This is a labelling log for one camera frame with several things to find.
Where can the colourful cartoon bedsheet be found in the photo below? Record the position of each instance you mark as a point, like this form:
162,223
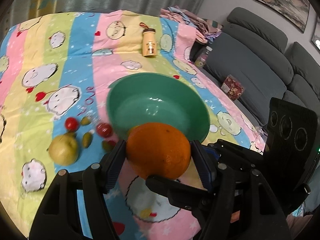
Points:
63,65

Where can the grey sofa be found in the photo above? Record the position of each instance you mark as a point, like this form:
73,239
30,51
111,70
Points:
252,50

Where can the folded clothes pile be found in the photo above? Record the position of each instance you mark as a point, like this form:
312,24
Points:
206,30

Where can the green olive fruit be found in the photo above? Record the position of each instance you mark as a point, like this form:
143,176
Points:
85,121
108,146
87,139

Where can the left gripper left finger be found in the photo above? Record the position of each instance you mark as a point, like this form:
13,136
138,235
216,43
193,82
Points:
76,198

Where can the framed landscape painting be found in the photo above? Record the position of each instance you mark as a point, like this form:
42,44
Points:
295,11

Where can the orange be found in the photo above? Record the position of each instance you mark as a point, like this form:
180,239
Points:
158,149

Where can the red patterned box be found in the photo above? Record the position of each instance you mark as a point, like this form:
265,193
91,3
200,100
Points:
232,87

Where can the yellow-green pear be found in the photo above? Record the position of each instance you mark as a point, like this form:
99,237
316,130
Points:
64,150

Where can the green plastic bowl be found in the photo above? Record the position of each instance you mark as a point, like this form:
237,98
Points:
141,98

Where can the yellow lemon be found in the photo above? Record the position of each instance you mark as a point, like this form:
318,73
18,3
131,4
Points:
131,129

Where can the plastic drink bottle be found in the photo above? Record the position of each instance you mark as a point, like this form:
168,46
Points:
203,56

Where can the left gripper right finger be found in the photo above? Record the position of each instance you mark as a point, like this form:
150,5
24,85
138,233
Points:
245,206

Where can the small yellow bottle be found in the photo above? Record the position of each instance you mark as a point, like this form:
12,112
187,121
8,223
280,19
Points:
149,46

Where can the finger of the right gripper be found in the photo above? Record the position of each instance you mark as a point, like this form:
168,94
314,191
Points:
197,201
211,150

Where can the red tomato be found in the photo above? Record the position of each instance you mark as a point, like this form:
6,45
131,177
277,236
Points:
71,124
104,129

